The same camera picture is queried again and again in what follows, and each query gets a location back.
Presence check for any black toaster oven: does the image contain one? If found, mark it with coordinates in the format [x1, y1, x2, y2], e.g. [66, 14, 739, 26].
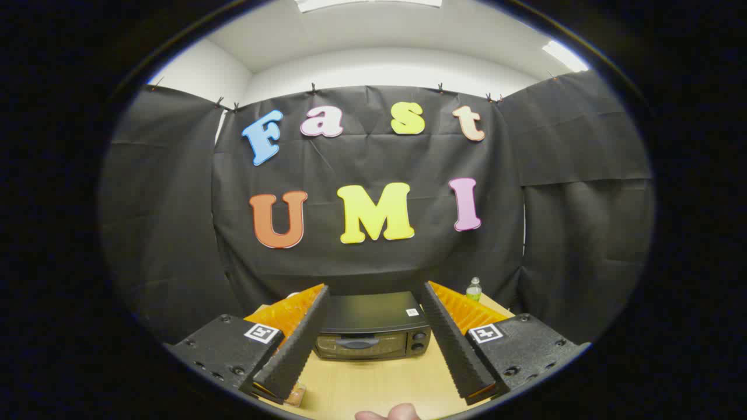
[314, 290, 432, 361]

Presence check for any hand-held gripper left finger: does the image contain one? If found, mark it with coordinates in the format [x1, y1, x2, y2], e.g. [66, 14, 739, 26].
[165, 284, 331, 405]

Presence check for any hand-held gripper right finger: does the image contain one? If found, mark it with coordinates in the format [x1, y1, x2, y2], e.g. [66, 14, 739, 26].
[419, 281, 591, 406]

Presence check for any ceiling light panel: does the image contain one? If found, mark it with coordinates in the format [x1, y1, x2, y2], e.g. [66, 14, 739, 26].
[295, 0, 442, 13]
[542, 40, 589, 72]

